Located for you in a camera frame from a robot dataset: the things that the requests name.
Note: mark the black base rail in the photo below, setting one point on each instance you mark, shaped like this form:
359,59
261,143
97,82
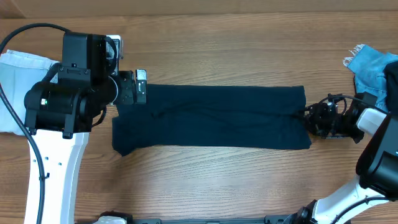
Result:
116,217

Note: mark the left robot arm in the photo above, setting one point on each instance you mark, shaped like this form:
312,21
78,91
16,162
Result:
61,111

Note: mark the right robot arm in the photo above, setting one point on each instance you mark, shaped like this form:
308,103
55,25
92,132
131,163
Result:
375,181

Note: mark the crumpled blue denim garment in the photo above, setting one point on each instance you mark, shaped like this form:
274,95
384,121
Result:
368,66

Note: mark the dark navy t-shirt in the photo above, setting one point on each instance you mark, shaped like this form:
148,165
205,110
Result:
225,116

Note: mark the dark garment on denim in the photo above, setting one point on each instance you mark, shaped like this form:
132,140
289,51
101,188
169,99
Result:
391,73

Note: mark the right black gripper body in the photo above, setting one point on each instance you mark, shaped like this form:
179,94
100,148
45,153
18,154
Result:
321,115

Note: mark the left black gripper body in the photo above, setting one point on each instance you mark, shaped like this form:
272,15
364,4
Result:
126,88

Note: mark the folded light blue jeans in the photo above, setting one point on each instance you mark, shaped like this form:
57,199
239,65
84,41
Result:
19,72

